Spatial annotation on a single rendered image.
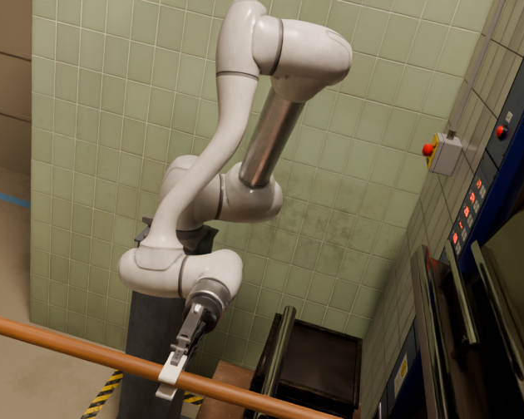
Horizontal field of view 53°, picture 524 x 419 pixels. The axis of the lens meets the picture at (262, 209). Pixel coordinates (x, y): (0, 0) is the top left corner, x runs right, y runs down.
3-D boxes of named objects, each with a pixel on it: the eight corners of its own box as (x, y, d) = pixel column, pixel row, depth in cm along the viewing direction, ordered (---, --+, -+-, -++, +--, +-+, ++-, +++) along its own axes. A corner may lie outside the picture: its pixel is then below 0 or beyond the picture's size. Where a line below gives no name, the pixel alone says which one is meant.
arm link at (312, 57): (210, 190, 183) (270, 196, 189) (211, 229, 174) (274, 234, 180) (274, 0, 122) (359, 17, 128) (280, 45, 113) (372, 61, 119)
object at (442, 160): (447, 166, 166) (458, 136, 162) (451, 177, 157) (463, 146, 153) (424, 160, 167) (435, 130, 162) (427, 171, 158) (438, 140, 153)
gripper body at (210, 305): (224, 298, 109) (212, 325, 101) (217, 330, 113) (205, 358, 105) (190, 288, 110) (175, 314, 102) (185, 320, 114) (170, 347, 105)
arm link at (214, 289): (227, 317, 118) (220, 332, 113) (189, 305, 119) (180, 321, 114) (234, 283, 114) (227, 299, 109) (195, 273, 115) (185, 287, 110)
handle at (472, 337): (432, 260, 107) (439, 263, 107) (452, 368, 78) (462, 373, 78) (447, 238, 105) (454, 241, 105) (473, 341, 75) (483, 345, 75)
